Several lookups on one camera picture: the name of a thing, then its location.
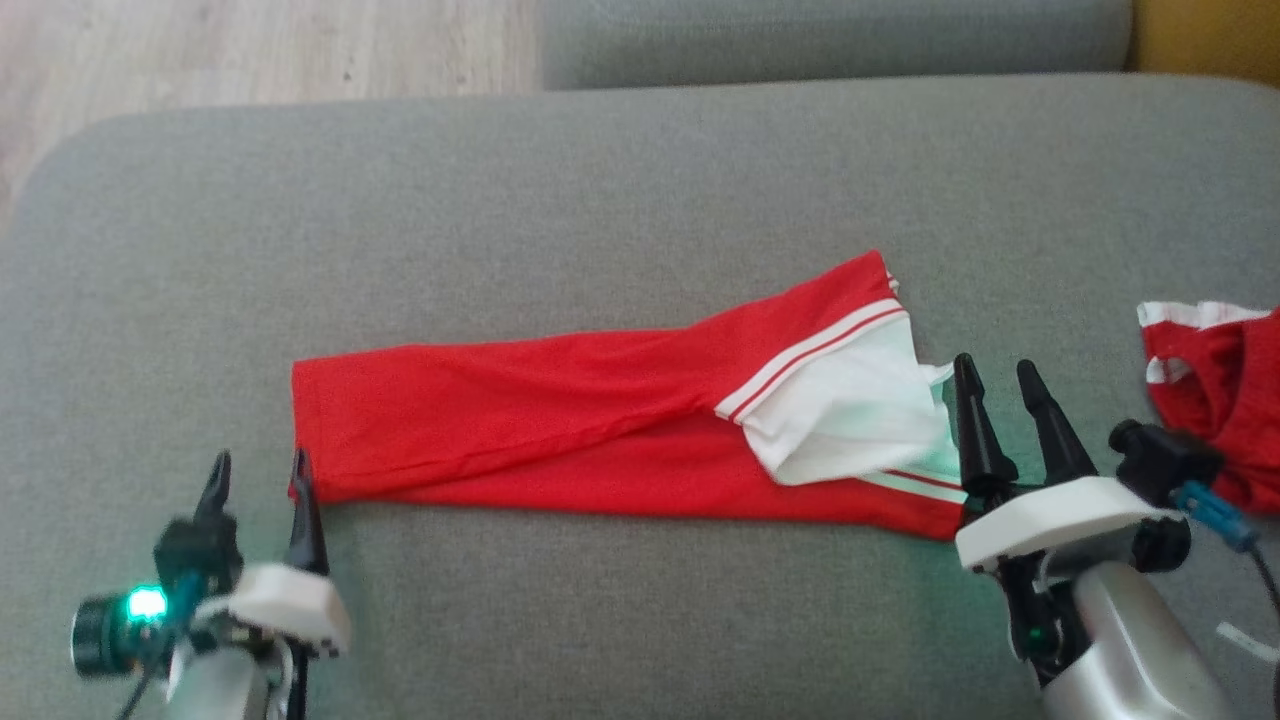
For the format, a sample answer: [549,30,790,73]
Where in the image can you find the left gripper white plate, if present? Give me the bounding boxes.
[155,447,353,658]

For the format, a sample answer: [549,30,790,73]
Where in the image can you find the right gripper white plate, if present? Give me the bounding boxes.
[950,353,1181,691]

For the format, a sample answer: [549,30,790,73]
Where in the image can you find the red jersey with black numbers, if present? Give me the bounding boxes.
[1137,300,1280,516]

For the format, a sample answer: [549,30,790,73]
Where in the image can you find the red shorts with white stripe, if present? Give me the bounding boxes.
[288,250,971,542]

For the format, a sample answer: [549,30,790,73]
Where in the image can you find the yellow sofa back cushion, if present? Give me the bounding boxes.
[1130,0,1280,86]

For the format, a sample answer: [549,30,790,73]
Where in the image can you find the grey fabric sofa ottoman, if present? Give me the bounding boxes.
[0,72,1280,720]

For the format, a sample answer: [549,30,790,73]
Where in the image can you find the left camera cable teal plug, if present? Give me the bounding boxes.
[118,570,206,720]

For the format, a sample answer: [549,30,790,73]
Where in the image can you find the right camera cable blue plug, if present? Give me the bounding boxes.
[1172,482,1280,621]

